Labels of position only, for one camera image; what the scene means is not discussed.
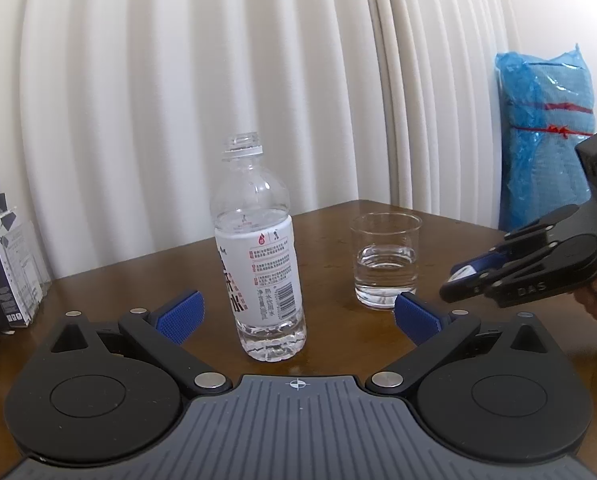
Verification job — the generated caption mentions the clear plastic water bottle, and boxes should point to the clear plastic water bottle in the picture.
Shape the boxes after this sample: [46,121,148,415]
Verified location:
[210,132,307,362]

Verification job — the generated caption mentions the clear drinking glass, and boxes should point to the clear drinking glass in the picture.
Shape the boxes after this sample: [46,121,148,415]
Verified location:
[350,211,422,310]

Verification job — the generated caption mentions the clear acrylic bookend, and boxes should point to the clear acrylic bookend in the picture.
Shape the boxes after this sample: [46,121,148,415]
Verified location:
[25,220,52,298]

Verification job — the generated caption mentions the blue plastic wrapped bundle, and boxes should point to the blue plastic wrapped bundle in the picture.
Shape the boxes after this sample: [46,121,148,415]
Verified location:
[496,49,595,232]

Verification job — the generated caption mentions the white black product box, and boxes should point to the white black product box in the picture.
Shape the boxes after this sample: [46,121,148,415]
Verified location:
[0,210,42,330]

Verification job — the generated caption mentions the white curtain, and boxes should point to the white curtain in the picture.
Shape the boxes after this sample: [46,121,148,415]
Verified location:
[0,0,517,278]

